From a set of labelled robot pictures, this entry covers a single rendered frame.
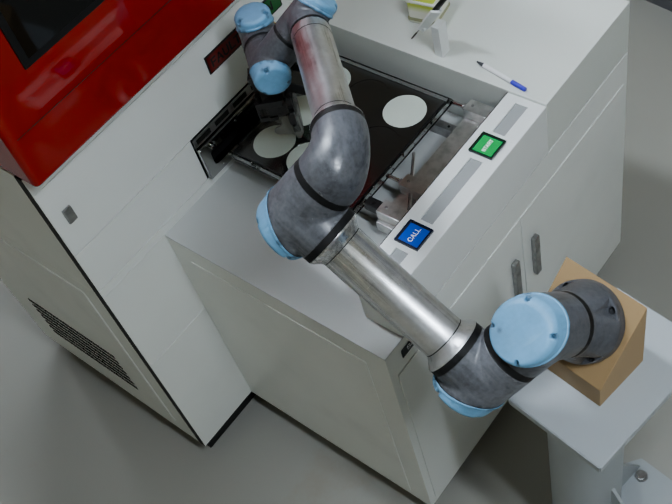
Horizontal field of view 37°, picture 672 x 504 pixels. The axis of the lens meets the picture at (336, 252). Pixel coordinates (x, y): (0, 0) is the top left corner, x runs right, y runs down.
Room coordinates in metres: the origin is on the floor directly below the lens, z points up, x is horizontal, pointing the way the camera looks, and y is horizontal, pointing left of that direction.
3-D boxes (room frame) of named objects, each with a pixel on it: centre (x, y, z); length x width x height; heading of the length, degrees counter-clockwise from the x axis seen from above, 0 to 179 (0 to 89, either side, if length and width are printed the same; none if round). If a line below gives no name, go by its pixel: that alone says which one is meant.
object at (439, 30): (1.66, -0.36, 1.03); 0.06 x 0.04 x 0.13; 37
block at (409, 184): (1.35, -0.21, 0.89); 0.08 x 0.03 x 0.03; 37
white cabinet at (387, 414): (1.56, -0.22, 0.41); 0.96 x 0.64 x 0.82; 127
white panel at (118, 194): (1.66, 0.19, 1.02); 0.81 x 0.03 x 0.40; 127
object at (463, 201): (1.27, -0.26, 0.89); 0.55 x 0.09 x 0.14; 127
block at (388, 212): (1.30, -0.14, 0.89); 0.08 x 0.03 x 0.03; 37
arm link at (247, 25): (1.61, 0.01, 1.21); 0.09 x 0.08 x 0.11; 179
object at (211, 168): (1.76, 0.04, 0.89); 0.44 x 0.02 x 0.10; 127
